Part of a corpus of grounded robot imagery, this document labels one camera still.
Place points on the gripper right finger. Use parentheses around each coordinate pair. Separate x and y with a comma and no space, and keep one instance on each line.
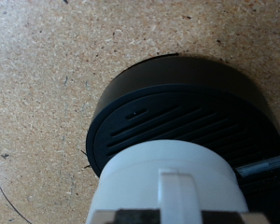
(236,218)

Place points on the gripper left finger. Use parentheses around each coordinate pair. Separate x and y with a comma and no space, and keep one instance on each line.
(127,217)

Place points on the white ceramic mug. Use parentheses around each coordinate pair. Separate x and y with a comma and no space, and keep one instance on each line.
(130,186)

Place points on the black Keurig drip tray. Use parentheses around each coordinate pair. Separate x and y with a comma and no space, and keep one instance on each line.
(177,109)

